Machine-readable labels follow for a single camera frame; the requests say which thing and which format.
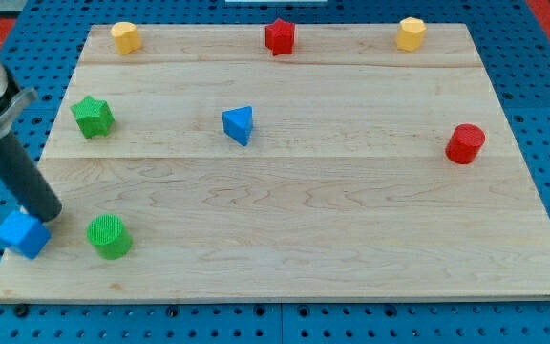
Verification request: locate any yellow heart block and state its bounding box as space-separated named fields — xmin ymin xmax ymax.
xmin=110 ymin=22 xmax=142 ymax=55

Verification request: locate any green star block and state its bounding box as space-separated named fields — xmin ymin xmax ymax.
xmin=71 ymin=96 xmax=115 ymax=139

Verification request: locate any red star block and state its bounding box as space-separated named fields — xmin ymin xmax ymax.
xmin=264 ymin=18 xmax=296 ymax=56

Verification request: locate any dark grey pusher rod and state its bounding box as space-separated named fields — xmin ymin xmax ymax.
xmin=0 ymin=132 xmax=62 ymax=223

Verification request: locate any blue cube block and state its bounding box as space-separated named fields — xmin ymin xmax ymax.
xmin=0 ymin=210 xmax=52 ymax=259

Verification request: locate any wooden board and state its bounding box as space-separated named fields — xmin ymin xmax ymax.
xmin=0 ymin=23 xmax=550 ymax=305

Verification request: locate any red cylinder block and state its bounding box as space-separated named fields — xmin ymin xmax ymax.
xmin=445 ymin=123 xmax=486 ymax=164

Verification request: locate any blue triangle block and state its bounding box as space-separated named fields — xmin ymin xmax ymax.
xmin=222 ymin=106 xmax=253 ymax=146

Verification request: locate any yellow hexagon block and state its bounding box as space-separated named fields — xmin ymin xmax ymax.
xmin=395 ymin=17 xmax=427 ymax=52

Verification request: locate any green cylinder block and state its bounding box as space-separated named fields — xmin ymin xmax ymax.
xmin=86 ymin=214 xmax=133 ymax=260

